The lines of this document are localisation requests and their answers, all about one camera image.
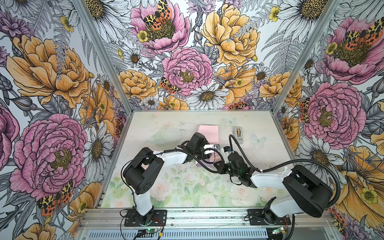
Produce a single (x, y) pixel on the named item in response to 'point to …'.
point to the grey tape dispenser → (237, 133)
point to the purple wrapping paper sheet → (210, 133)
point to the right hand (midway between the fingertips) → (215, 168)
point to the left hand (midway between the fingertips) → (206, 149)
